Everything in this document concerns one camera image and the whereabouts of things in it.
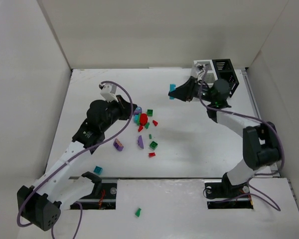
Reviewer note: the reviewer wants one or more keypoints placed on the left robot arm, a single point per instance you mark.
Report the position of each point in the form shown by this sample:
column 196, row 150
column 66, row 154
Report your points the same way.
column 42, row 203

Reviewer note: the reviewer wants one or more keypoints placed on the teal square lego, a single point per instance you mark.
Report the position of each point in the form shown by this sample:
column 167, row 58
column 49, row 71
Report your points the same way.
column 98, row 170

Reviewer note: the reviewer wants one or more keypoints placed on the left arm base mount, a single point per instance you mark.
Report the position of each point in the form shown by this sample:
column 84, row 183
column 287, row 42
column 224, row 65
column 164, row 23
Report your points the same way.
column 102, row 196

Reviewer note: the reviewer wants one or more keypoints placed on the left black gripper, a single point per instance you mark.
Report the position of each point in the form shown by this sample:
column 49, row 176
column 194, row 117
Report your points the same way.
column 127, row 109

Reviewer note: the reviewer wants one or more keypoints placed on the white slotted container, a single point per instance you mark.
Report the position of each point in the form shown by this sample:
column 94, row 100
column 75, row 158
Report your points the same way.
column 211, row 76

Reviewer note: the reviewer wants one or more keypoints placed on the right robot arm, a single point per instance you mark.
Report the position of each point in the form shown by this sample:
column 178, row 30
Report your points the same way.
column 261, row 144

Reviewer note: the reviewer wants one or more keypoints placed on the large red lego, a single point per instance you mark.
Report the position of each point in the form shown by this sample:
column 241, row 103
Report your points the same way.
column 143, row 119

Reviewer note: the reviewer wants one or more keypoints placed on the black slotted container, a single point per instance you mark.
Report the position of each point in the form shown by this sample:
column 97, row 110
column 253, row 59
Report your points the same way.
column 225, row 70

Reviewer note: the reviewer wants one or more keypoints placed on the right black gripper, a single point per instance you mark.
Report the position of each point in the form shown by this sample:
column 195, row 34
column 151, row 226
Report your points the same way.
column 192, row 87

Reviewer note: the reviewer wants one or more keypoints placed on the green square lego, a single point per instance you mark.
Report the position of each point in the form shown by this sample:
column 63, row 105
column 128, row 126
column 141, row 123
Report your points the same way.
column 150, row 112
column 153, row 145

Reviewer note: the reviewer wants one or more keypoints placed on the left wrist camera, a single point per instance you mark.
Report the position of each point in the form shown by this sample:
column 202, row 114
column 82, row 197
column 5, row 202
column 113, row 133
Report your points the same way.
column 108, row 92

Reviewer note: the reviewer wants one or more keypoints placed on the purple arched lego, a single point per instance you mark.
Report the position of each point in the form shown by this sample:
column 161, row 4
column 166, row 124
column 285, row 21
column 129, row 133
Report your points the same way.
column 140, row 142

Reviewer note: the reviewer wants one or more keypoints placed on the green thin lego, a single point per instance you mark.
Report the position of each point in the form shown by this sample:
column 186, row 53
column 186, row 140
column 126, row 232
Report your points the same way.
column 138, row 212

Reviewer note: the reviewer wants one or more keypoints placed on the green flat plate lego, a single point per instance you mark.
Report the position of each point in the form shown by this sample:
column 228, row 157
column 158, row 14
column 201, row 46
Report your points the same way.
column 138, row 121

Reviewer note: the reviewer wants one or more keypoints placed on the small teal lego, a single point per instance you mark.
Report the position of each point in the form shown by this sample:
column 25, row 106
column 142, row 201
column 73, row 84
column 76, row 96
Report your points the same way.
column 136, row 117

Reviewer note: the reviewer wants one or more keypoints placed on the long teal lego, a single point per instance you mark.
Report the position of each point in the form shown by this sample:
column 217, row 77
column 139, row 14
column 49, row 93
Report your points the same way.
column 172, row 87

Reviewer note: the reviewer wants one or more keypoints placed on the purple round flower lego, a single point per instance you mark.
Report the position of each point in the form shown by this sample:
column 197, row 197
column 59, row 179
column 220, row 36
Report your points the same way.
column 138, row 110

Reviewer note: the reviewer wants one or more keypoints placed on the green square lego lower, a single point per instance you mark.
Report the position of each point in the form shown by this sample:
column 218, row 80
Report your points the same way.
column 153, row 145

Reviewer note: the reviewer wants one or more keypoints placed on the purple lego with pink face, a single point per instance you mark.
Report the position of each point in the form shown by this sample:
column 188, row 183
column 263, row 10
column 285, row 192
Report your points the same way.
column 118, row 145

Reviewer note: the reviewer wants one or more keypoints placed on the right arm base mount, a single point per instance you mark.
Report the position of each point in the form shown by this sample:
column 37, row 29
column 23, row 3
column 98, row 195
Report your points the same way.
column 220, row 198

